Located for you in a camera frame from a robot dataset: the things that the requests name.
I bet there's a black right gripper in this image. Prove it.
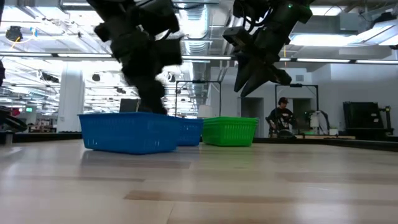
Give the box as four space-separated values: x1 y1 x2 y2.
233 1 313 98

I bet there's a long ceiling light strip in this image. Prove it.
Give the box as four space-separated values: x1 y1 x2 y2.
0 52 398 65

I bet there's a white draped object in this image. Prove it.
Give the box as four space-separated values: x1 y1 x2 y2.
310 110 331 136

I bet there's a blue plastic basket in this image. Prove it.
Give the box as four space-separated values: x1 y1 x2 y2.
176 117 205 147
77 111 183 156

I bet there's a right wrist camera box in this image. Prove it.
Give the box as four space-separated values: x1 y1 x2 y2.
222 26 252 48

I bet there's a black monitor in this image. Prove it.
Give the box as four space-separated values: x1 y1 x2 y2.
119 98 141 113

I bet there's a white pillar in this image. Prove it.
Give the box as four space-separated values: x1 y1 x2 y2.
57 62 85 133

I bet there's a black metal table frame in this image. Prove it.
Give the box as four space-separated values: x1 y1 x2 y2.
0 132 398 152

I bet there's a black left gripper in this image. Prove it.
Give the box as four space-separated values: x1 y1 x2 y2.
93 14 184 114

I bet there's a black ceiling cable reel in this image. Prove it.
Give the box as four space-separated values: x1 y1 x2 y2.
5 26 23 43

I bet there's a black metal frame stand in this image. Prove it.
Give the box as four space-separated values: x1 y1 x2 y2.
175 80 223 118
274 83 320 138

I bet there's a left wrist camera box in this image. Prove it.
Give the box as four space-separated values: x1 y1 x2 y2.
136 0 181 35

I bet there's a person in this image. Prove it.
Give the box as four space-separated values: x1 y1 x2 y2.
266 96 296 138

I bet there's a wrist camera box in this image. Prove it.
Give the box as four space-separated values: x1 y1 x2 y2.
222 26 252 48
136 0 181 35

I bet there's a silver round ventilation duct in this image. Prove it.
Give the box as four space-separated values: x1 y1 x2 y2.
178 0 216 108

